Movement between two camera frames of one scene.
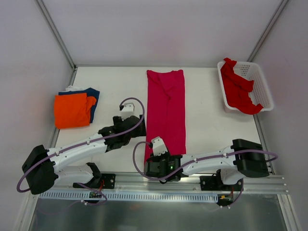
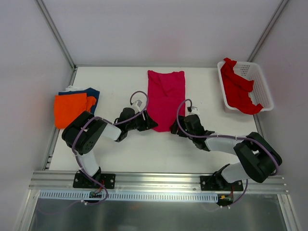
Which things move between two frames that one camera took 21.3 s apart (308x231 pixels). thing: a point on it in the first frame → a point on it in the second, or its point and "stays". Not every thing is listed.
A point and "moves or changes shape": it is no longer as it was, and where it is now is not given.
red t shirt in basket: x=237 y=89 stays
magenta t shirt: x=165 y=111 moves or changes shape
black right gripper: x=149 y=168 → x=179 y=127
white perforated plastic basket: x=260 y=93 stays
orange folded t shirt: x=72 y=110 stays
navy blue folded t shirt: x=90 y=92 stays
